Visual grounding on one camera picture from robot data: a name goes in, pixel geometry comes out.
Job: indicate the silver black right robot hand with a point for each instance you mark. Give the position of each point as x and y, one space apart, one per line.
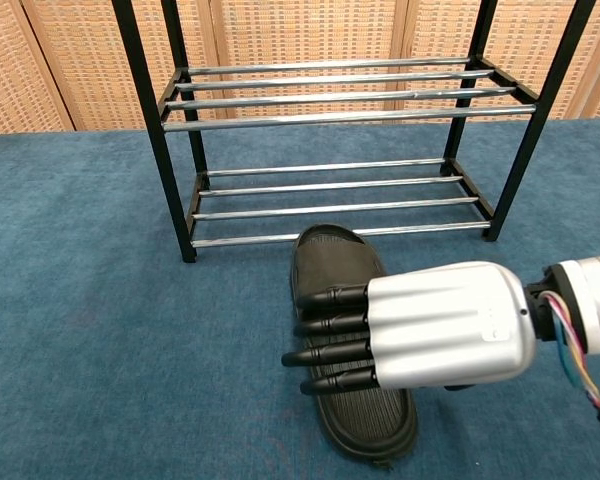
445 325

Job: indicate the black rubber slide sandal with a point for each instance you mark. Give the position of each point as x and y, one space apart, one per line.
330 257

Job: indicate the black metal shoe rack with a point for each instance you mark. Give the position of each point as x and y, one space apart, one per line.
155 130

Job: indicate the blue carpet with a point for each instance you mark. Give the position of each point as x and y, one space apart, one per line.
130 350

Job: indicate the woven rattan folding screen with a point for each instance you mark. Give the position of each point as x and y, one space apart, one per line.
305 30

